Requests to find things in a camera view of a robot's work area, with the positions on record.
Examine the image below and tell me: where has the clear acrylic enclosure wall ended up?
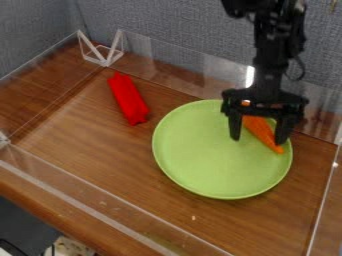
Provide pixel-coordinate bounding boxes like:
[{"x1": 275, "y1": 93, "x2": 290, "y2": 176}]
[{"x1": 0, "y1": 32, "x2": 342, "y2": 256}]

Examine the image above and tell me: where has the green round plate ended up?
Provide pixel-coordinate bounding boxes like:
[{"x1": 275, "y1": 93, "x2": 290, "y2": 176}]
[{"x1": 152, "y1": 100, "x2": 293, "y2": 200}]

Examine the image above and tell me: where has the red folded cloth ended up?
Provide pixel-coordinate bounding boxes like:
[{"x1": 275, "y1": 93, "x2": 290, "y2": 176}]
[{"x1": 107, "y1": 72, "x2": 150, "y2": 125}]

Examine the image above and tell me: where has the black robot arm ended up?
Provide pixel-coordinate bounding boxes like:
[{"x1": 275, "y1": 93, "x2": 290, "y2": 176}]
[{"x1": 220, "y1": 0, "x2": 309, "y2": 145}]

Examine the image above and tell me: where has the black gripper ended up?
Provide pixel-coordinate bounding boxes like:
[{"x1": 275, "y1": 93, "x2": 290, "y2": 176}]
[{"x1": 220, "y1": 88, "x2": 309, "y2": 145}]

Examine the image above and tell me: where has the orange toy carrot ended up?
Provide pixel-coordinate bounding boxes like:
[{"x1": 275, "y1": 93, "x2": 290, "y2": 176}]
[{"x1": 242, "y1": 115, "x2": 285, "y2": 154}]

